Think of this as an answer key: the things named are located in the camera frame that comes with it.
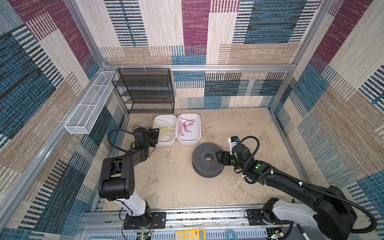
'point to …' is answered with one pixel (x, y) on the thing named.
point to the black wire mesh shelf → (145, 90)
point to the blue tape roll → (231, 234)
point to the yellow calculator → (190, 234)
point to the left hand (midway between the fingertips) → (160, 127)
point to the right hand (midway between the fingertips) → (221, 156)
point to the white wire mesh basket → (85, 114)
